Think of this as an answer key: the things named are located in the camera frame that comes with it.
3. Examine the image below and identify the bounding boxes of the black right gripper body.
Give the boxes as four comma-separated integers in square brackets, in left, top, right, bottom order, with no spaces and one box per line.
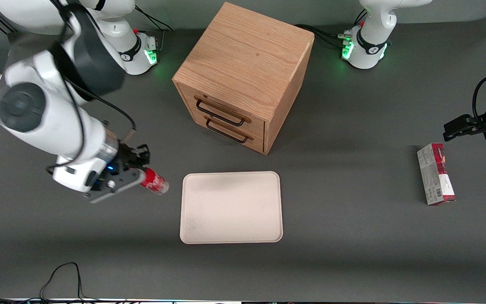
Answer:
[112,144,141,177]

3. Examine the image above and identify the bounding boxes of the red soda can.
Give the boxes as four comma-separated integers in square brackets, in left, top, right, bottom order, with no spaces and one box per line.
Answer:
[140,167,170,195]

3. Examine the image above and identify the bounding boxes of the beige rectangular tray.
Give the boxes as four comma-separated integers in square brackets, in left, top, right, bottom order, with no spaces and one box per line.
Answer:
[179,171,284,244]

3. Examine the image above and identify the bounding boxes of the red and white carton box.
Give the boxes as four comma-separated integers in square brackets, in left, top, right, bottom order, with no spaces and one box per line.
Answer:
[416,143,457,206]

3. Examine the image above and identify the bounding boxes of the wooden drawer front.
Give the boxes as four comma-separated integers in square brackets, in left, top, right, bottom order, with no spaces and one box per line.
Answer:
[188,113,265,154]
[177,83,266,136]

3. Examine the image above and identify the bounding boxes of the wooden drawer cabinet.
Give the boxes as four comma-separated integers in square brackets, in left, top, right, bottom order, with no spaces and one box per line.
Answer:
[172,2,315,155]

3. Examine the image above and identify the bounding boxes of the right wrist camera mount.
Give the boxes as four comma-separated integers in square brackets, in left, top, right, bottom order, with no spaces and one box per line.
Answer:
[84,168,143,204]

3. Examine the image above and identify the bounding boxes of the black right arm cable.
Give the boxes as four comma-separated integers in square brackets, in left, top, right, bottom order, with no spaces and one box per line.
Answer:
[46,0,138,176]

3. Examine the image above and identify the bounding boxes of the black metal drawer handle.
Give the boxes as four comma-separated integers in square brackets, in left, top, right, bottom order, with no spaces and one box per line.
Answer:
[195,98,246,127]
[205,118,249,144]

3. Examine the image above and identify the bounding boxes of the black cable loop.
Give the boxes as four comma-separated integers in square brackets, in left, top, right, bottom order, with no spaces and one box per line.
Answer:
[0,262,130,304]

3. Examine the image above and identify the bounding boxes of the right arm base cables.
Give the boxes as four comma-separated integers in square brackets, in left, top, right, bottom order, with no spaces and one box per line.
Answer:
[132,6,175,52]

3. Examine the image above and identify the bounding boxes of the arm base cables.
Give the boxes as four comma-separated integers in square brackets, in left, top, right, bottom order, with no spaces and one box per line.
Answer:
[294,8,368,49]
[132,6,175,52]

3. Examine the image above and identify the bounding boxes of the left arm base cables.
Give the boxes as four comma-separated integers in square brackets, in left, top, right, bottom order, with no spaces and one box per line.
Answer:
[294,8,368,49]

